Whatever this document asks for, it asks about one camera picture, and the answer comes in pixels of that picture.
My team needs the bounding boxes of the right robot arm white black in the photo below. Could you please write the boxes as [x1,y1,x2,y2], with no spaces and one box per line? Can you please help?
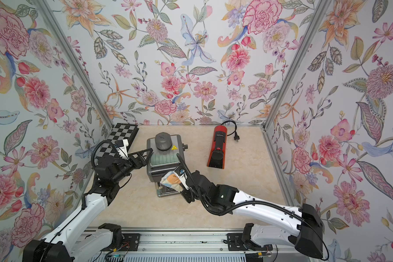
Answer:
[174,156,330,261]

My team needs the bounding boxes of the aluminium rail frame front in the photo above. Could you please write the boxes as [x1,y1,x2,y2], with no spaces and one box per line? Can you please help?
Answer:
[78,222,298,254]

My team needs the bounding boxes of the silver grey coffee machine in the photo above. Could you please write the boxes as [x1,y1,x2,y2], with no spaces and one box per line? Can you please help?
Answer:
[146,132,188,198]

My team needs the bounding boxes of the black white chessboard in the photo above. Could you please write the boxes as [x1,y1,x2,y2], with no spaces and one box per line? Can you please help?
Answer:
[96,123,139,157]

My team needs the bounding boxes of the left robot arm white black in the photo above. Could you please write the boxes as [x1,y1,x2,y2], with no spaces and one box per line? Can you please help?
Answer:
[22,140,153,262]

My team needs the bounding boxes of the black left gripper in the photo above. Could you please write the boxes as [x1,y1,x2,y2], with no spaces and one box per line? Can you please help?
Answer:
[111,148,152,184]

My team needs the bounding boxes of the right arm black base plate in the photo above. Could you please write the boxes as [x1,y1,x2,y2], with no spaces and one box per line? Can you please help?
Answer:
[223,233,274,252]

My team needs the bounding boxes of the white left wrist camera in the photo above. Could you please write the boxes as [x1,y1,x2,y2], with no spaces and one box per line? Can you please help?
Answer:
[115,139,129,160]

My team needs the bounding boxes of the black power cord with plug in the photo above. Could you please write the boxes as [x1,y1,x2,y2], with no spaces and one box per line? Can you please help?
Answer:
[221,119,240,143]

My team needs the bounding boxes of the right aluminium corner post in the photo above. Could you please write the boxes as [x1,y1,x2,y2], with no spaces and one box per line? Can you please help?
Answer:
[262,1,331,133]

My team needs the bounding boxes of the aluminium corner post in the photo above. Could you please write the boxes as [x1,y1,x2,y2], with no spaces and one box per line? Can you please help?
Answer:
[33,0,114,128]
[262,1,331,133]

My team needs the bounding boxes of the red capsule coffee machine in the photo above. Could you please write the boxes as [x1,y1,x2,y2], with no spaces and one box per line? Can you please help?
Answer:
[207,125,227,169]

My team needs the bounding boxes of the orange blue patterned cloth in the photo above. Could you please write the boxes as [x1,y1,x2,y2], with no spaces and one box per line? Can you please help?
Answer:
[160,167,185,193]

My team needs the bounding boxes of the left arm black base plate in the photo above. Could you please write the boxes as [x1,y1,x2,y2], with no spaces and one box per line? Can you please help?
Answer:
[102,233,141,252]

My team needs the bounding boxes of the left aluminium corner post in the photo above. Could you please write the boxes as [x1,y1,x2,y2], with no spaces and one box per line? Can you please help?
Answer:
[33,0,114,128]

